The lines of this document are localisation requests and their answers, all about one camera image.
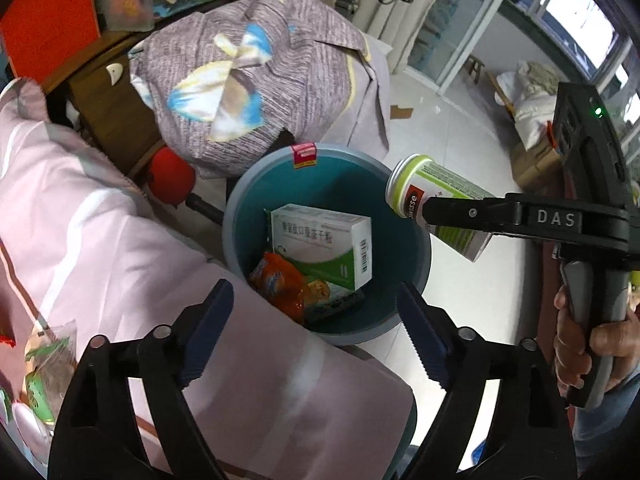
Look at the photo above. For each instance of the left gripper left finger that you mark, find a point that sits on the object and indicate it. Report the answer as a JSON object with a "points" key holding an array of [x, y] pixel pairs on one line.
{"points": [[169, 358]]}

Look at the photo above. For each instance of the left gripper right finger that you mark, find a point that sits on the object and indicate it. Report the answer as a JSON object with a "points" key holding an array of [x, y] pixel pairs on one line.
{"points": [[462, 362]]}

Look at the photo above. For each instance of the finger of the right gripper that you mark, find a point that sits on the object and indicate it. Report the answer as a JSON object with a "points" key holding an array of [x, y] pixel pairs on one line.
{"points": [[535, 217]]}

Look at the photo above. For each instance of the green melon seed packet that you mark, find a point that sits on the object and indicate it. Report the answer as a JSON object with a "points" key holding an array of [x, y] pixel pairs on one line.
{"points": [[50, 362]]}

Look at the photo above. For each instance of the orange snack bag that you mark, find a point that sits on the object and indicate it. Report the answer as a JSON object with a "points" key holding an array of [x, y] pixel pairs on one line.
{"points": [[286, 288]]}

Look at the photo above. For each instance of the green white medicine box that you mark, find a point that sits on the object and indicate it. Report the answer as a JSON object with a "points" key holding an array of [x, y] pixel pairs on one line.
{"points": [[330, 245]]}

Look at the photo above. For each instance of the person right hand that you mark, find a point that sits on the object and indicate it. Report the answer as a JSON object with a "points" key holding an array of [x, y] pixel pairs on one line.
{"points": [[572, 361]]}

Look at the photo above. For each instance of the blue jeans leg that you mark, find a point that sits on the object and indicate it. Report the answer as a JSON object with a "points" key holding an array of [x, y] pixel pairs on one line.
{"points": [[594, 430]]}

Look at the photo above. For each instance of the pink plaid quilt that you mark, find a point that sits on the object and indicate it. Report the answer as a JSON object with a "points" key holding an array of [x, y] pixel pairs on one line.
{"points": [[80, 244]]}

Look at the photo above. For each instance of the white bags pile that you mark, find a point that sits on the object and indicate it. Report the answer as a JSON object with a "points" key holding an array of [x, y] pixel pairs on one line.
{"points": [[531, 90]]}

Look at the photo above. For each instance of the red round stool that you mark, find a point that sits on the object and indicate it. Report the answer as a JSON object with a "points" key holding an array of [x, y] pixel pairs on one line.
{"points": [[170, 178]]}

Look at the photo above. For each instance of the cardboard scrap on floor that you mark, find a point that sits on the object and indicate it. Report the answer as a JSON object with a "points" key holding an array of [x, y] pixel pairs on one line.
{"points": [[400, 113]]}

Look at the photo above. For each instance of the brown wooden cabinet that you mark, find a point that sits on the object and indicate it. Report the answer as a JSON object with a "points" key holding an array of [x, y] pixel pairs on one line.
{"points": [[95, 80]]}

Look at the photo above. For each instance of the white curtain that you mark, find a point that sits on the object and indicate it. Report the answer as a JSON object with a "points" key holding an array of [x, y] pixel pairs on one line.
{"points": [[395, 23]]}

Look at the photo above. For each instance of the purple striped cloth bundle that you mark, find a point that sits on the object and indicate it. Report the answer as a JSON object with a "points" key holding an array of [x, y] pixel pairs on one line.
{"points": [[223, 85]]}

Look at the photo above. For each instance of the red gift box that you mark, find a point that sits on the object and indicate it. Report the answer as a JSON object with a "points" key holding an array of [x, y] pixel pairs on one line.
{"points": [[40, 35]]}

